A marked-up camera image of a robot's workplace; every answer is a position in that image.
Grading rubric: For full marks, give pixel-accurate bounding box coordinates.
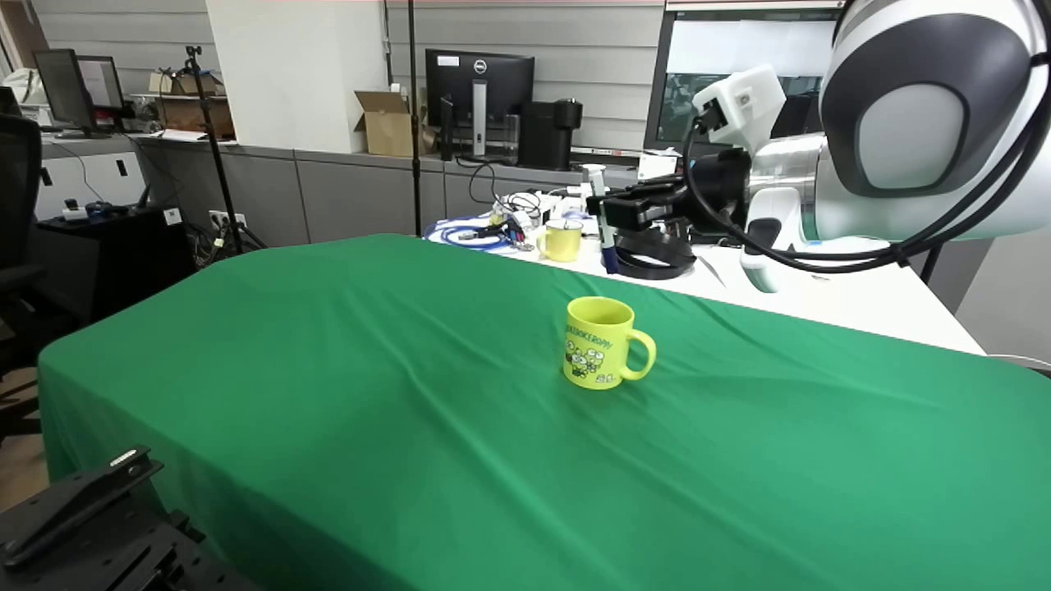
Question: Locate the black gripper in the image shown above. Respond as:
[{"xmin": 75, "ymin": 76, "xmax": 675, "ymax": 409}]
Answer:
[{"xmin": 586, "ymin": 173, "xmax": 703, "ymax": 235}]

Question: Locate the yellow enamel mug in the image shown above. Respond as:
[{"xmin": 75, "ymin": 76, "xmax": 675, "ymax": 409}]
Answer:
[{"xmin": 539, "ymin": 219, "xmax": 586, "ymax": 265}]

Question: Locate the yellow-green printed mug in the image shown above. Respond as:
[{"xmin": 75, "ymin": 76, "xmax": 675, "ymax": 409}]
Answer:
[{"xmin": 562, "ymin": 291, "xmax": 659, "ymax": 395}]

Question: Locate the white bottle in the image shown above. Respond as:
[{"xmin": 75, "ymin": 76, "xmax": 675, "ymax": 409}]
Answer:
[{"xmin": 582, "ymin": 159, "xmax": 613, "ymax": 202}]

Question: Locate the black rounded device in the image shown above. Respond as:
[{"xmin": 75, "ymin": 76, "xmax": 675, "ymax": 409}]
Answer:
[{"xmin": 605, "ymin": 222, "xmax": 699, "ymax": 282}]

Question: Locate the black speaker box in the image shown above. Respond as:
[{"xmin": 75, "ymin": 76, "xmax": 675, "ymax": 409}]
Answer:
[{"xmin": 516, "ymin": 98, "xmax": 586, "ymax": 170}]

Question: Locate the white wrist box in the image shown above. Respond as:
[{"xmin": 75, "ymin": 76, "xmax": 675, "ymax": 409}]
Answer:
[{"xmin": 690, "ymin": 63, "xmax": 787, "ymax": 153}]

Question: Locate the black computer monitor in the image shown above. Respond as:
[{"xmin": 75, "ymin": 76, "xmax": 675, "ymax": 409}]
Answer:
[{"xmin": 424, "ymin": 45, "xmax": 539, "ymax": 164}]

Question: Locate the large dark-framed screen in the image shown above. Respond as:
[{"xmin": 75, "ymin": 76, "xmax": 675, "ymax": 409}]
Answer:
[{"xmin": 645, "ymin": 6, "xmax": 849, "ymax": 153}]

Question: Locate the black vertical pole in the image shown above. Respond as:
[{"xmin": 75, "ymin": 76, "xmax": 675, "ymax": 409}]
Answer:
[{"xmin": 403, "ymin": 0, "xmax": 428, "ymax": 240}]

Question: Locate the open cardboard box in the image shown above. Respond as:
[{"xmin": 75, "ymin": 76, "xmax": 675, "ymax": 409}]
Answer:
[{"xmin": 351, "ymin": 89, "xmax": 420, "ymax": 164}]

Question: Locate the green tablecloth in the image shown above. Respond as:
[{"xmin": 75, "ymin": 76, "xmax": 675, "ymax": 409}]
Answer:
[{"xmin": 36, "ymin": 230, "xmax": 1051, "ymax": 591}]

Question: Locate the black tripod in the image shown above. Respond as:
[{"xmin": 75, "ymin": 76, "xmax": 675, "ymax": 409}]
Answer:
[{"xmin": 179, "ymin": 43, "xmax": 268, "ymax": 256}]

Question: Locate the brown storage box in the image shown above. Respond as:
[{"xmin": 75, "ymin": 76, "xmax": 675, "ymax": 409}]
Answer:
[{"xmin": 147, "ymin": 91, "xmax": 239, "ymax": 140}]

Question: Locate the black cabinet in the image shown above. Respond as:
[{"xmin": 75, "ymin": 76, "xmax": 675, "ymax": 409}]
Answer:
[{"xmin": 29, "ymin": 202, "xmax": 198, "ymax": 320}]

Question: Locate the white cabinet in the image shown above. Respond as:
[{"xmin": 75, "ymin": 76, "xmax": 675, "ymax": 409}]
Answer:
[{"xmin": 29, "ymin": 144, "xmax": 150, "ymax": 222}]

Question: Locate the small dark monitor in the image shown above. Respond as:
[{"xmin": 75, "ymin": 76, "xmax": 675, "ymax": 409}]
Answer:
[{"xmin": 34, "ymin": 45, "xmax": 100, "ymax": 131}]

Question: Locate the black office chair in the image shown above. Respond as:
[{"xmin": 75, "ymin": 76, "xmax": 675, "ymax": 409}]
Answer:
[{"xmin": 0, "ymin": 85, "xmax": 49, "ymax": 342}]

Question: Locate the blue coiled cable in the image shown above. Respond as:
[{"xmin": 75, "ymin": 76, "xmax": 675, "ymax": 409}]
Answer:
[{"xmin": 441, "ymin": 216, "xmax": 520, "ymax": 252}]

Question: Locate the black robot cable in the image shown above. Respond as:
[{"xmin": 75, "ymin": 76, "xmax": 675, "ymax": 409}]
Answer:
[{"xmin": 681, "ymin": 0, "xmax": 1051, "ymax": 274}]

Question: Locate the grey partition wall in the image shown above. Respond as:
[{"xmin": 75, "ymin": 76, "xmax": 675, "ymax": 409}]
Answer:
[{"xmin": 135, "ymin": 138, "xmax": 652, "ymax": 248}]

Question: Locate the black clamp mount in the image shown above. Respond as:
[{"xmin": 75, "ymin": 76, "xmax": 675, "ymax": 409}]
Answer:
[{"xmin": 0, "ymin": 444, "xmax": 260, "ymax": 591}]

